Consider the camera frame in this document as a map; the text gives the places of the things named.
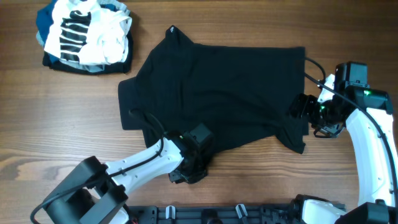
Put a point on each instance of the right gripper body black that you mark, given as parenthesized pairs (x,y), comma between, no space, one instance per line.
(319,115)

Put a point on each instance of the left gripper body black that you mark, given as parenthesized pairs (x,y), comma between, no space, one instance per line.
(197,165)

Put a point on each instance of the black t-shirt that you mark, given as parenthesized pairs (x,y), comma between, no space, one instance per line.
(241,94)

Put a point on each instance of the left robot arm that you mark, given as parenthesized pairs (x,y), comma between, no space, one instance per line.
(95,192)

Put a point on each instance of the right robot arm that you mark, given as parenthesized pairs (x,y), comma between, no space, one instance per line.
(346,102)

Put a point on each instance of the white black-print t-shirt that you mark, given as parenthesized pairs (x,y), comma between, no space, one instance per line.
(86,33)

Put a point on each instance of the blue folded garment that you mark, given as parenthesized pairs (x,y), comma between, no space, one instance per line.
(43,22)

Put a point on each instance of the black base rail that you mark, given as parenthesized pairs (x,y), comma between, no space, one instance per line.
(261,214)

